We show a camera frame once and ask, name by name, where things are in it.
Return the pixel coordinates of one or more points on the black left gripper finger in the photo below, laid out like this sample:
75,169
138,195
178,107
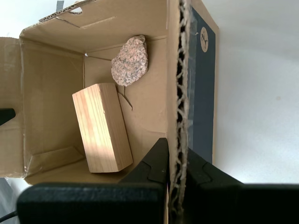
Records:
5,115

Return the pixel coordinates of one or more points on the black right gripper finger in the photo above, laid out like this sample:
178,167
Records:
93,203
233,203

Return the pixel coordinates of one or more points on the brown cardboard box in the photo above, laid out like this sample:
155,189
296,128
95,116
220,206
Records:
46,93

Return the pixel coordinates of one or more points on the light wooden block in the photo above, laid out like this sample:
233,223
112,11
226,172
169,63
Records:
100,130

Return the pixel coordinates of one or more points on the speckled pinkish rock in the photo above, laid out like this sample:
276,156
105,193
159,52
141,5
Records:
129,63

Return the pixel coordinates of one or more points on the small grey tape square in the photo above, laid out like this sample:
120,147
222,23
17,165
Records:
60,3

